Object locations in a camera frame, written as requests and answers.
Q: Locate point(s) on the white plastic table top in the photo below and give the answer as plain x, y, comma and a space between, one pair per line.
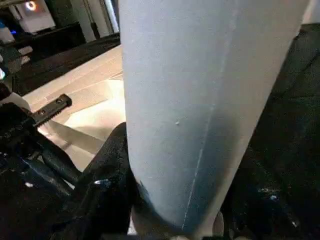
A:
85, 100

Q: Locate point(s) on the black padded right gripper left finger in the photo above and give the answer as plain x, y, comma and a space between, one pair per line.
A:
102, 195

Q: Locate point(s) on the white device with orange light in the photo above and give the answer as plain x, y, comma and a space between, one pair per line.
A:
36, 14

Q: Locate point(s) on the black work mat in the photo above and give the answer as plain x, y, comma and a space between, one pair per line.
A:
60, 60

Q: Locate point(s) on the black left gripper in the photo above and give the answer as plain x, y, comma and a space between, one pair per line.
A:
25, 170

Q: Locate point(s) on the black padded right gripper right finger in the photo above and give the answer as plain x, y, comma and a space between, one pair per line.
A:
280, 200

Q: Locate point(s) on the white plastic table leg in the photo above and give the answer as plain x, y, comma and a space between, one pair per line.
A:
200, 100

